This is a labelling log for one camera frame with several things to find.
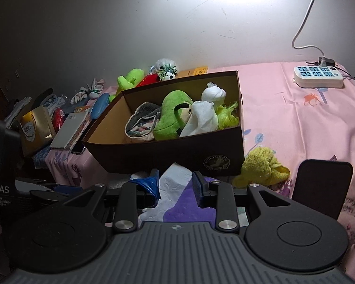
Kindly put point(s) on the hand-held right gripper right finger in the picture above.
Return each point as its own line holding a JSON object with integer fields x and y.
{"x": 198, "y": 189}

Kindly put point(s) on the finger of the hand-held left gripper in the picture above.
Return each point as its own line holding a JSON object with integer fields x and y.
{"x": 32, "y": 181}
{"x": 66, "y": 189}

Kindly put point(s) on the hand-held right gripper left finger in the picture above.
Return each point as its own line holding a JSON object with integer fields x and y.
{"x": 148, "y": 188}

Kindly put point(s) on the purple tissue pack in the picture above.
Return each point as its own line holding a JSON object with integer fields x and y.
{"x": 177, "y": 183}

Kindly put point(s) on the brown cardboard box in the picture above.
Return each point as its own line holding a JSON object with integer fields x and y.
{"x": 165, "y": 156}

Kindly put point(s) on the teal patterned cloth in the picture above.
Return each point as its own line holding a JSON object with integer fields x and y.
{"x": 139, "y": 131}

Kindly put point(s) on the yellow plush toy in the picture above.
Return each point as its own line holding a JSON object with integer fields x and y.
{"x": 260, "y": 165}

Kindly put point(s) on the white cloth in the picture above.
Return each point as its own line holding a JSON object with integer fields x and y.
{"x": 201, "y": 118}

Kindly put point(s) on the green frog plush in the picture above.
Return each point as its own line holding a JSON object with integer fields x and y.
{"x": 168, "y": 115}

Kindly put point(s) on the grey-green cloth pouch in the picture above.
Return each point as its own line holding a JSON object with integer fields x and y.
{"x": 142, "y": 111}

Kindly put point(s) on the neon yellow plush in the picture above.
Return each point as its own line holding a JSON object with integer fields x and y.
{"x": 227, "y": 117}

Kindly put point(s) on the blue patterned packet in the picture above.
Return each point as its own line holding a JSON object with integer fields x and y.
{"x": 41, "y": 158}

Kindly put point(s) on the black smartphone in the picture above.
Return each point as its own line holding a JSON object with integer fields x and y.
{"x": 78, "y": 150}

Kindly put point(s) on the gold paper bag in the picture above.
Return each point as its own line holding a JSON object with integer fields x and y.
{"x": 35, "y": 130}

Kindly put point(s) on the white thick book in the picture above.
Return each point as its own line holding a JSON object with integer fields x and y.
{"x": 68, "y": 131}

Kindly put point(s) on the red packet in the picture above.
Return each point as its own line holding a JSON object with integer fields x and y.
{"x": 58, "y": 121}

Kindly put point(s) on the white papers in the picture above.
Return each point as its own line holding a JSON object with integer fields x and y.
{"x": 17, "y": 108}

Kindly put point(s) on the orange printed book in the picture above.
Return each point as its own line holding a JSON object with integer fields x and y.
{"x": 82, "y": 109}

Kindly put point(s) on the clear plastic bag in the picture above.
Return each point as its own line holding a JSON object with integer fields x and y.
{"x": 53, "y": 102}

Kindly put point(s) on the blue glasses case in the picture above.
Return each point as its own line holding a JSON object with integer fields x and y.
{"x": 100, "y": 106}

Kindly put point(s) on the pink printed bedsheet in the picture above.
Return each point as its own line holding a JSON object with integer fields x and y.
{"x": 284, "y": 124}

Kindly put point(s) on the bright green plush toy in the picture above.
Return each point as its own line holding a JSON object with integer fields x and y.
{"x": 130, "y": 78}

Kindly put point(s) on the yellow book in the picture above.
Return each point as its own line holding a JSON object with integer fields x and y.
{"x": 195, "y": 72}

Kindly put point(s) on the panda plush with red body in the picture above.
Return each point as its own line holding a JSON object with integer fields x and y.
{"x": 165, "y": 66}

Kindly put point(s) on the black rectangular device on stand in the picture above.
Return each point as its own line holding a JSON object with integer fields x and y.
{"x": 322, "y": 189}

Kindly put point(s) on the white power strip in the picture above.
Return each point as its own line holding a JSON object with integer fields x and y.
{"x": 316, "y": 80}

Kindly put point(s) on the black charger plug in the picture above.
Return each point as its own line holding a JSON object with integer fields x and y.
{"x": 327, "y": 62}

